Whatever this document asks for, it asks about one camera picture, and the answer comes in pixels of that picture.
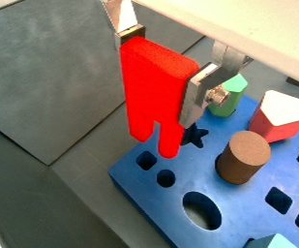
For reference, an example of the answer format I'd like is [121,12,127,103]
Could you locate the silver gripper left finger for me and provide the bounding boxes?
[100,0,147,48]

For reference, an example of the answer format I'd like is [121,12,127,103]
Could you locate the light blue foam cuboid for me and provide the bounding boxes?
[243,233,297,248]

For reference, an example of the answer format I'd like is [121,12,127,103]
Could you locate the brown foam cylinder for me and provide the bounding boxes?
[215,131,271,185]

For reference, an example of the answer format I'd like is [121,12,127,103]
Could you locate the red pentagonal foam prism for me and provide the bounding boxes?
[247,90,299,142]

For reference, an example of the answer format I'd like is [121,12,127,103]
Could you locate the red square-circle foam block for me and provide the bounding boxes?
[119,37,199,158]

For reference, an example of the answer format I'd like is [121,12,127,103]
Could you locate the blue foam shape board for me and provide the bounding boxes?
[108,96,299,248]

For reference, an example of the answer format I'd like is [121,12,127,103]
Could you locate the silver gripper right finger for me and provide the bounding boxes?
[179,41,252,129]

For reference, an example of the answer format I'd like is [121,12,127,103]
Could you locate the green hexagonal foam prism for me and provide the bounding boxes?
[205,73,249,118]

